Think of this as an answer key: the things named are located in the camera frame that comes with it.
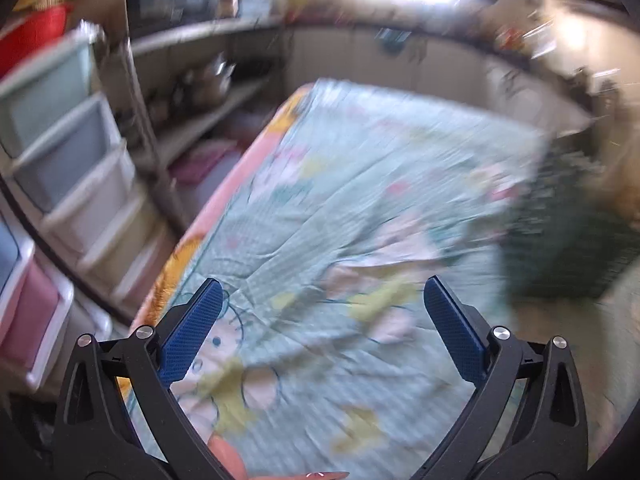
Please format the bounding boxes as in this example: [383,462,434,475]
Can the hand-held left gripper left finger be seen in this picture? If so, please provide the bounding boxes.
[52,277,236,480]

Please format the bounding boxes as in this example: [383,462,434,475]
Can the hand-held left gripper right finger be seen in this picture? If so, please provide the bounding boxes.
[415,276,591,480]

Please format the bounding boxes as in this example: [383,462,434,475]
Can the green perforated utensil holder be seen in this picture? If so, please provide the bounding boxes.
[499,135,640,302]

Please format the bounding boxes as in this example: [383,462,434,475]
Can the person's left hand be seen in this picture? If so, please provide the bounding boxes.
[206,435,351,480]

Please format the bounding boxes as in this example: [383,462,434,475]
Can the cartoon printed tablecloth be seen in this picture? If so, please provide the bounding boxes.
[117,77,640,480]

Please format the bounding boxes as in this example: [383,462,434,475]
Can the drawer tower with pink drawers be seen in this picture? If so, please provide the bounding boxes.
[0,210,77,397]

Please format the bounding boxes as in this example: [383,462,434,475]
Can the pink storage box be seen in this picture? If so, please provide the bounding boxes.
[169,139,242,187]

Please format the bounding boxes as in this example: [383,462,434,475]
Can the metal shelf rack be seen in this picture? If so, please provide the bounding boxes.
[104,10,287,233]

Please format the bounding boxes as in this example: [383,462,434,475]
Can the pastel plastic drawer tower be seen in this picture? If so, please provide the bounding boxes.
[0,29,168,307]

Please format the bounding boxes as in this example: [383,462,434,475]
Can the stacked steel pots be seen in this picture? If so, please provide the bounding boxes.
[199,57,237,104]

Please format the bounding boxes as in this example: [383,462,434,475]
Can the white lower kitchen cabinets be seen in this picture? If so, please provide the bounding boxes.
[284,24,592,133]

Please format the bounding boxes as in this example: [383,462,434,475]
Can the blue hanging basket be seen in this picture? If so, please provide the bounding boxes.
[375,27,412,54]

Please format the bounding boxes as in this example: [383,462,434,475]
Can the red plastic basin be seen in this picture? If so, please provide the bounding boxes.
[0,4,72,79]

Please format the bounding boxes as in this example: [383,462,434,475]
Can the blue-grey dish box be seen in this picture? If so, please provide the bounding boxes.
[237,0,277,17]

